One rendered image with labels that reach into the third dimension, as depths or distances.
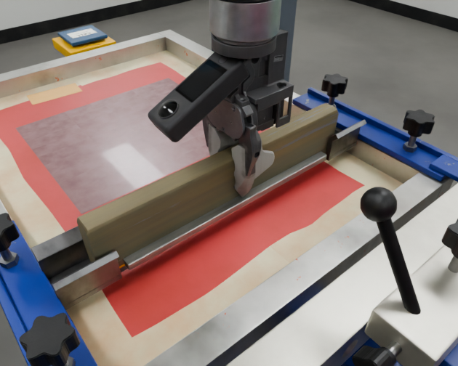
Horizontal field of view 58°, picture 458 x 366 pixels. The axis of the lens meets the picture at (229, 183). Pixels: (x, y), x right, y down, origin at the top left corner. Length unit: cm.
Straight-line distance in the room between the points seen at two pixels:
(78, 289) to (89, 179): 25
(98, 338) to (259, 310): 18
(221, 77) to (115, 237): 21
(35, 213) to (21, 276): 16
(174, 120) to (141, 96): 48
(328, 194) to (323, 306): 28
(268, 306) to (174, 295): 12
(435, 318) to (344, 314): 8
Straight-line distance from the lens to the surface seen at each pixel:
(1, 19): 426
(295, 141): 61
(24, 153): 80
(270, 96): 49
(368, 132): 73
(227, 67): 46
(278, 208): 62
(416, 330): 38
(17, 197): 71
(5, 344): 176
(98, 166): 72
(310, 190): 65
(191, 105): 44
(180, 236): 52
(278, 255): 55
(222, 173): 53
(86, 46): 121
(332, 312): 41
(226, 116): 50
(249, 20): 44
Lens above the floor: 137
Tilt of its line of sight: 40 degrees down
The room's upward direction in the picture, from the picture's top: straight up
